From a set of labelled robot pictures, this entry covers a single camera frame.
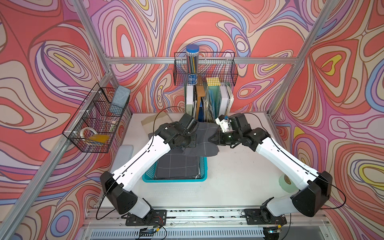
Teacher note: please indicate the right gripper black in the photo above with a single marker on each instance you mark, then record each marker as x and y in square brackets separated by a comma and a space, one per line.
[218, 134]

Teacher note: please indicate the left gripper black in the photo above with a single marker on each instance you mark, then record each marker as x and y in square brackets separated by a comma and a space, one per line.
[193, 142]

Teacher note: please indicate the dark grey checked cloth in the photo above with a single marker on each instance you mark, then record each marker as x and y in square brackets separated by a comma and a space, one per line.
[175, 166]
[203, 148]

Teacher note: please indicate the dark grey checked cloth front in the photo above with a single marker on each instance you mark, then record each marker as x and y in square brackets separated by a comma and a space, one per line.
[175, 166]

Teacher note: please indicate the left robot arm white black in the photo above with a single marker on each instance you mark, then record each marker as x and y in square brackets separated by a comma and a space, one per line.
[117, 186]

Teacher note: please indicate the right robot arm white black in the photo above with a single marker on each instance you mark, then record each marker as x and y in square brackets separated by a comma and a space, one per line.
[314, 188]

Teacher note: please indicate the beige grey folded cloth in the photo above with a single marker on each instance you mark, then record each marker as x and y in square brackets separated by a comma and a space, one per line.
[152, 123]

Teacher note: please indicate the green desktop file organizer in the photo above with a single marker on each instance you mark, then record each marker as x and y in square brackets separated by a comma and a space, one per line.
[202, 102]

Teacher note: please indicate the white book in organizer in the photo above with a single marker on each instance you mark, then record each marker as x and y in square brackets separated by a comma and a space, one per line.
[223, 100]

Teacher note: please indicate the yellow sticky note block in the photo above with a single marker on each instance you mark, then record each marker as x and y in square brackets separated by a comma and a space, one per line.
[213, 81]

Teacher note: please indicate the white flat tin box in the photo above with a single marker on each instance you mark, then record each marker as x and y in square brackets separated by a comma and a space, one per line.
[124, 154]

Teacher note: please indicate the green pencil cup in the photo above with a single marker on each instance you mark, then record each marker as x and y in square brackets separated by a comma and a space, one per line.
[287, 185]

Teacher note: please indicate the grey blue sponge block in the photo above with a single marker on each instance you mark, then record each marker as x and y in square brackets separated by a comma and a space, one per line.
[121, 96]

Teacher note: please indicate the yellow flat pad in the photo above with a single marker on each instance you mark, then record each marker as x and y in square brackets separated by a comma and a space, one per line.
[98, 139]

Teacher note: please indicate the blue lidded pencil tube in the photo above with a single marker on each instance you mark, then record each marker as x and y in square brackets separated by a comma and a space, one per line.
[192, 55]

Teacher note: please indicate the white tape roll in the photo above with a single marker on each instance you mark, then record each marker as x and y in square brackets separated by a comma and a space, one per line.
[87, 132]

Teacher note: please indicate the black wire basket rear wall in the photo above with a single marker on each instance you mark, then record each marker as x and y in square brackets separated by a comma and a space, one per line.
[211, 64]

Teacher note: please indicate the black wire basket wall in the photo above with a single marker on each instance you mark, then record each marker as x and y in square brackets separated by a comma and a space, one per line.
[211, 64]
[95, 112]

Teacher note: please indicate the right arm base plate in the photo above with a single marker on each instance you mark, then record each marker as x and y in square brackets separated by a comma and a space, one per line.
[262, 217]

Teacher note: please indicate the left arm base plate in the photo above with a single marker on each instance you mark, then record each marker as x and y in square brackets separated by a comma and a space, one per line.
[153, 218]

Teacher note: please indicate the black wire basket left wall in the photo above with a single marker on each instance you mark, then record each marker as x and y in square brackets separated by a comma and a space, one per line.
[95, 112]

